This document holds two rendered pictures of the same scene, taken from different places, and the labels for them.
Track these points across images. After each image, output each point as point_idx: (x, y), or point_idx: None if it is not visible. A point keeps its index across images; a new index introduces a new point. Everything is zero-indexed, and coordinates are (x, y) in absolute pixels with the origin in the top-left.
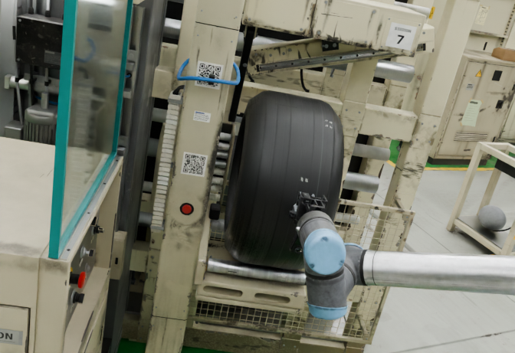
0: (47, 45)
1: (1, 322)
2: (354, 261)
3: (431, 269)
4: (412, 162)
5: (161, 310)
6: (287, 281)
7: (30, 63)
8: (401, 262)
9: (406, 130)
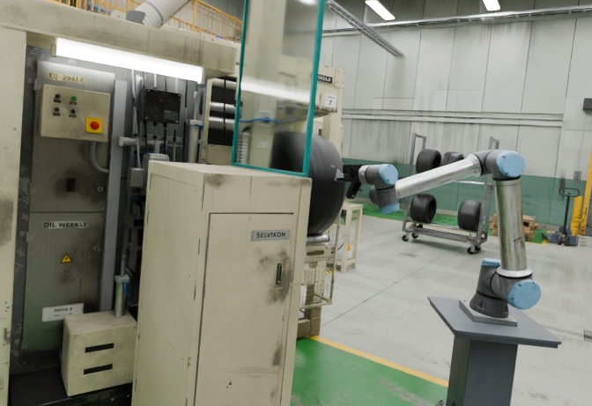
0: (166, 107)
1: (280, 225)
2: None
3: (424, 178)
4: None
5: None
6: (320, 240)
7: (154, 119)
8: (409, 180)
9: None
